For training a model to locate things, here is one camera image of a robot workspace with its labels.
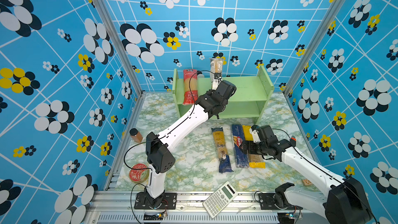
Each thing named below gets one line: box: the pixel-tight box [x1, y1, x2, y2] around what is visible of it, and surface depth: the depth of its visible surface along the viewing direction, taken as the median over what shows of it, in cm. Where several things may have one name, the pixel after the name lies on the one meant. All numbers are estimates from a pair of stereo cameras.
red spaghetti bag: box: [182, 68, 199, 106], surface depth 86 cm
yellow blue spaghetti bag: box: [211, 127, 234, 174], surface depth 90 cm
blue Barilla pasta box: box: [231, 123, 250, 168], surface depth 90 cm
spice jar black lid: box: [129, 128, 139, 136], surface depth 90 cm
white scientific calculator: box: [202, 180, 239, 219], surface depth 75 cm
